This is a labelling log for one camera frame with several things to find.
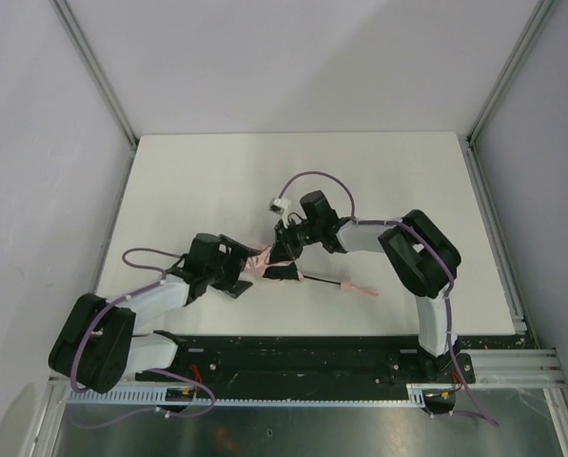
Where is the pink folding umbrella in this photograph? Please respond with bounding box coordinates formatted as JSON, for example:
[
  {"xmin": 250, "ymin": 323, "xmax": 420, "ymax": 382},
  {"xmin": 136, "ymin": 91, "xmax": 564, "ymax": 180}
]
[{"xmin": 244, "ymin": 244, "xmax": 379, "ymax": 297}]

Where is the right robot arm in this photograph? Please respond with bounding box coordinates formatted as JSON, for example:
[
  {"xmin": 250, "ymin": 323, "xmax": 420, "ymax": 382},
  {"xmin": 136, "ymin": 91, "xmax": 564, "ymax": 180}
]
[{"xmin": 268, "ymin": 190, "xmax": 461, "ymax": 382}]

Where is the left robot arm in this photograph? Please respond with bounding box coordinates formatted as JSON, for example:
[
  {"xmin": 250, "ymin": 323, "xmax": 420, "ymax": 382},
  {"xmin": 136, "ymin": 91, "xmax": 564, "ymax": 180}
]
[{"xmin": 48, "ymin": 233, "xmax": 260, "ymax": 393}]

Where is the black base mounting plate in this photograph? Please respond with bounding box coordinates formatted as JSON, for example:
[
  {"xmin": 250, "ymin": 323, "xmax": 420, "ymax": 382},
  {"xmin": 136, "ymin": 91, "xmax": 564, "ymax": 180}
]
[{"xmin": 135, "ymin": 334, "xmax": 478, "ymax": 401}]

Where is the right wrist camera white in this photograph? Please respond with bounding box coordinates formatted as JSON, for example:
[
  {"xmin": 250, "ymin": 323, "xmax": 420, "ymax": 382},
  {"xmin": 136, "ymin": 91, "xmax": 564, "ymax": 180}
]
[{"xmin": 268, "ymin": 196, "xmax": 291, "ymax": 228}]

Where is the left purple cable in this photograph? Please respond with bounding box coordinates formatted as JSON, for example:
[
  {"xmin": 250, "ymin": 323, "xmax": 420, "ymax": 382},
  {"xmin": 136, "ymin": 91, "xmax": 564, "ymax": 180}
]
[{"xmin": 69, "ymin": 247, "xmax": 218, "ymax": 427}]

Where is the purple cable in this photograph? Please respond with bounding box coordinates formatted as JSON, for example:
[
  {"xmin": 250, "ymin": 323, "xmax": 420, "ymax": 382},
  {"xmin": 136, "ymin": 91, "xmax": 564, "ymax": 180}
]
[
  {"xmin": 69, "ymin": 247, "xmax": 218, "ymax": 427},
  {"xmin": 278, "ymin": 169, "xmax": 501, "ymax": 427}
]

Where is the grey cable duct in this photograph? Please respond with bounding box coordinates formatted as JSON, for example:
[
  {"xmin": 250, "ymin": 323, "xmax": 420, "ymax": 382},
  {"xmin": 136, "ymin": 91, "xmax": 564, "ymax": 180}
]
[{"xmin": 64, "ymin": 384, "xmax": 460, "ymax": 409}]

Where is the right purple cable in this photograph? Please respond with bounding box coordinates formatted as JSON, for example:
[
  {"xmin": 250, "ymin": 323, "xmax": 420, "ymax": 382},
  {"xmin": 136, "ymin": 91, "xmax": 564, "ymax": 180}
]
[{"xmin": 278, "ymin": 169, "xmax": 501, "ymax": 427}]

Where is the left aluminium frame post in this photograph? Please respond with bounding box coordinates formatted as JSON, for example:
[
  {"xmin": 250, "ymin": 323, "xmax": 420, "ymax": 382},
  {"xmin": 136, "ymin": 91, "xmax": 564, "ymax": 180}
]
[{"xmin": 49, "ymin": 0, "xmax": 139, "ymax": 150}]

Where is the aluminium frame post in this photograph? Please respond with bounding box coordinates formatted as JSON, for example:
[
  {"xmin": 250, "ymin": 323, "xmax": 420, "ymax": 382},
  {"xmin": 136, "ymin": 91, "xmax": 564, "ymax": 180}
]
[
  {"xmin": 466, "ymin": 0, "xmax": 560, "ymax": 147},
  {"xmin": 49, "ymin": 0, "xmax": 139, "ymax": 150}
]

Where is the right aluminium frame post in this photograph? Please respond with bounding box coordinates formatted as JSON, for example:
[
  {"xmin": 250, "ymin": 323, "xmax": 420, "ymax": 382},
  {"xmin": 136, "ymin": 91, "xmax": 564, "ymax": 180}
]
[{"xmin": 466, "ymin": 0, "xmax": 560, "ymax": 147}]

